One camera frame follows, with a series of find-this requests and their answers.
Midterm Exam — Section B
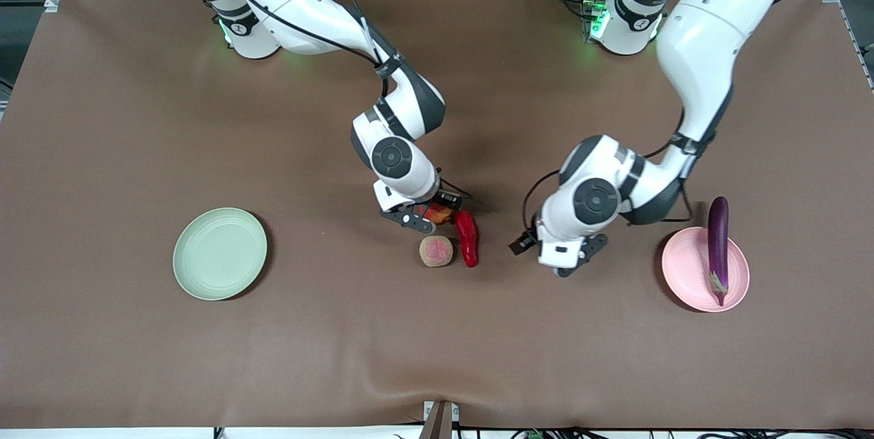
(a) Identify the pink green peach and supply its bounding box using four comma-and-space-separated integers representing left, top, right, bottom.
419, 235, 455, 268

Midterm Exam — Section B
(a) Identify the red chili pepper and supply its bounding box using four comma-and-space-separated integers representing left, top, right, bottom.
453, 210, 479, 268

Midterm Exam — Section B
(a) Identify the long purple eggplant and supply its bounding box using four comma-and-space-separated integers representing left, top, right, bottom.
707, 196, 730, 307

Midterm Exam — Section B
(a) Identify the pale pink plate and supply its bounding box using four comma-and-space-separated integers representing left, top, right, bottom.
661, 226, 750, 313

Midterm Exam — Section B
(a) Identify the brown table cloth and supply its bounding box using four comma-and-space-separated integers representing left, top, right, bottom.
0, 0, 874, 430

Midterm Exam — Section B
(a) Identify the pale green plate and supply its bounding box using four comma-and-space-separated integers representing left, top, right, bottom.
172, 207, 268, 302

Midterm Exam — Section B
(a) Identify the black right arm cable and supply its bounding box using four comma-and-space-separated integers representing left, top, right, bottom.
218, 0, 393, 98

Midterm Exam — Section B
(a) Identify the metal table edge bracket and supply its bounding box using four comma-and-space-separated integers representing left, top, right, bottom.
422, 400, 460, 439

